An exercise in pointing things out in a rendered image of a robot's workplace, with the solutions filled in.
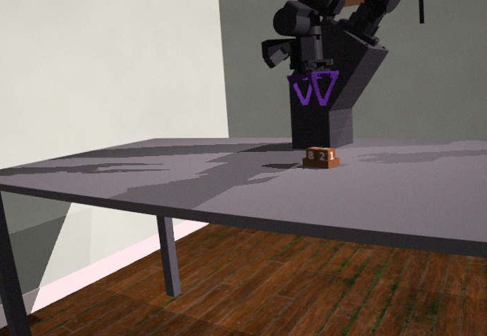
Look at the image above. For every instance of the brown wooden cube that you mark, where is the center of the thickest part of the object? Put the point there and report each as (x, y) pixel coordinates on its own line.
(311, 153)
(326, 154)

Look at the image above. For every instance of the brown shallow tray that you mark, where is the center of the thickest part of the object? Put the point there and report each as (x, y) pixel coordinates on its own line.
(327, 164)

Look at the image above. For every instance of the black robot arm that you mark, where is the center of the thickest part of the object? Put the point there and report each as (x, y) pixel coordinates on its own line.
(303, 16)

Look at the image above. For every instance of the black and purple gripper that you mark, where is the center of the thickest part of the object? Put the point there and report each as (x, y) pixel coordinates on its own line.
(311, 70)

